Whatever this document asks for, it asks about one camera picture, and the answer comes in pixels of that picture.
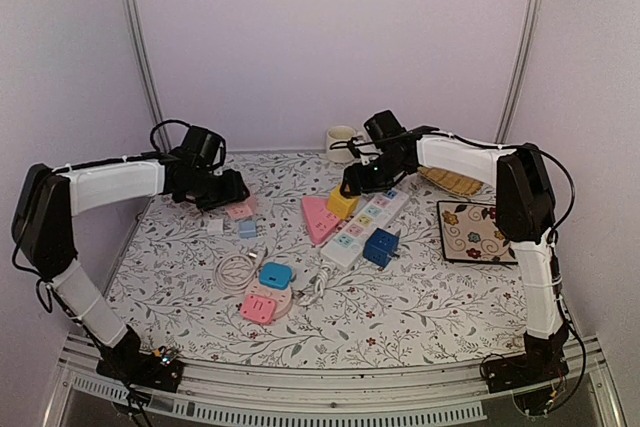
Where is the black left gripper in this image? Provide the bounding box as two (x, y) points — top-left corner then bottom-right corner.
(183, 166), (250, 211)

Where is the right aluminium frame post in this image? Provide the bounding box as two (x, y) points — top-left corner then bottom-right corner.
(494, 0), (543, 144)

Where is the dark blue cube socket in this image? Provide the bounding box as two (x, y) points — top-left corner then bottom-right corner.
(363, 228), (399, 269)

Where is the front aluminium rail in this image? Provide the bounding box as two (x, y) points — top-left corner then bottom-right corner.
(44, 331), (626, 423)

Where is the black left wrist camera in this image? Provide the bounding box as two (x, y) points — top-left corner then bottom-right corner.
(179, 126), (226, 172)

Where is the pink cube socket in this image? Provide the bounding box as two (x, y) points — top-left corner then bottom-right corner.
(225, 196), (257, 220)

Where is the cream ceramic mug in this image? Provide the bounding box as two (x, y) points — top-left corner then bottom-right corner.
(325, 125), (364, 164)

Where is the aluminium frame post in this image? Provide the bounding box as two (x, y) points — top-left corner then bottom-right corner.
(494, 0), (543, 144)
(122, 0), (164, 125)

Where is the round pink power hub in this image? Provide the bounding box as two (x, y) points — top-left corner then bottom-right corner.
(245, 278), (293, 320)

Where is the pink triangular power socket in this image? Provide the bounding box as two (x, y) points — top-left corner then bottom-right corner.
(301, 196), (341, 245)

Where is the pink adapter plug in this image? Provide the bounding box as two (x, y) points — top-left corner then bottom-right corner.
(240, 294), (276, 325)

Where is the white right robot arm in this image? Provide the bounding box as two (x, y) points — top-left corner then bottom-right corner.
(340, 127), (573, 393)

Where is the left aluminium frame post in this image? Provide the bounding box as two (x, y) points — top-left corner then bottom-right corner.
(122, 0), (164, 125)

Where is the white power strip cord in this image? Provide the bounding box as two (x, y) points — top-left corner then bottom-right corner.
(292, 256), (334, 307)

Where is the square floral ceramic plate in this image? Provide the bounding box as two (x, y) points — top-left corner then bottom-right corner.
(436, 201), (517, 265)

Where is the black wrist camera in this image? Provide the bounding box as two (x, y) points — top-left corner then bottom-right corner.
(364, 110), (406, 146)
(179, 126), (226, 172)

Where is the white multicolour power strip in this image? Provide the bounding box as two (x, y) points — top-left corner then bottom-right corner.
(320, 189), (409, 271)

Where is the light blue charger plug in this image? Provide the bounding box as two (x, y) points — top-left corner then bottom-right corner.
(238, 220), (257, 239)

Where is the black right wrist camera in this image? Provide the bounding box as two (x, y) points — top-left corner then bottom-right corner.
(364, 110), (406, 146)

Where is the cyan adapter plug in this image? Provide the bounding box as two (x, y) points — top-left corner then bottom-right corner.
(258, 262), (293, 290)

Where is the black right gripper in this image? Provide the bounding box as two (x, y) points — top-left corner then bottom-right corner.
(342, 151), (409, 196)

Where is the yellow cube socket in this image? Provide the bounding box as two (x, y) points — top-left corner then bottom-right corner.
(327, 186), (360, 220)

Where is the small white charger plug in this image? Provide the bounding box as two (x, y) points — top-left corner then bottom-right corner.
(205, 218), (230, 236)

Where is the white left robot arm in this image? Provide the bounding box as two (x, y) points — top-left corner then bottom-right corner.
(11, 153), (249, 393)

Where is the white usb cable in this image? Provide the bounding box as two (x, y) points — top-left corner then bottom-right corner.
(213, 249), (269, 293)

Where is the yellow woven bamboo tray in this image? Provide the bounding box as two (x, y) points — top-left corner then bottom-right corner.
(418, 167), (484, 197)

